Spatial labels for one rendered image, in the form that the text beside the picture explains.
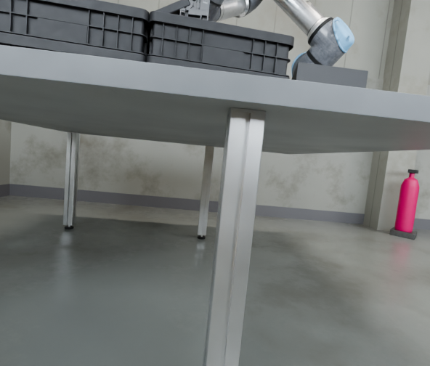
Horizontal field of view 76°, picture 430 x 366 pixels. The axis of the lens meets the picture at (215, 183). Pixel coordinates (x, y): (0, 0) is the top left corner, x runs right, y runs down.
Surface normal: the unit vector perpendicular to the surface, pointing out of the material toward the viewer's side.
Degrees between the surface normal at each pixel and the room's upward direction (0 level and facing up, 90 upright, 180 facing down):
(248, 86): 90
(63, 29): 90
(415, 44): 90
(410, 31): 90
